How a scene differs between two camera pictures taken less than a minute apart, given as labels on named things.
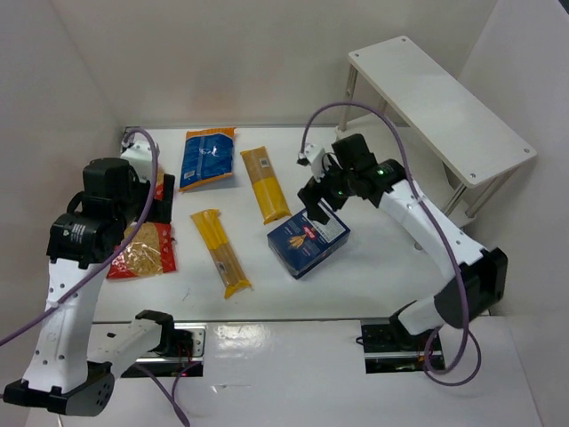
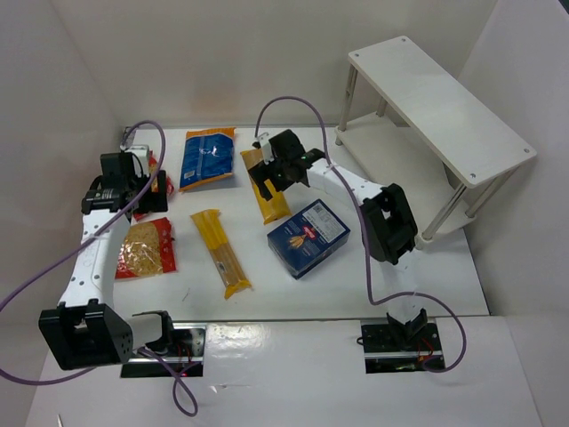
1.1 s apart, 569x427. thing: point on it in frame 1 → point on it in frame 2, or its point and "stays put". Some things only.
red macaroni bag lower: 151,252 stays put
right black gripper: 324,196 → 265,173
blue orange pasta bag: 206,157 stays put
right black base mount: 389,348 stays put
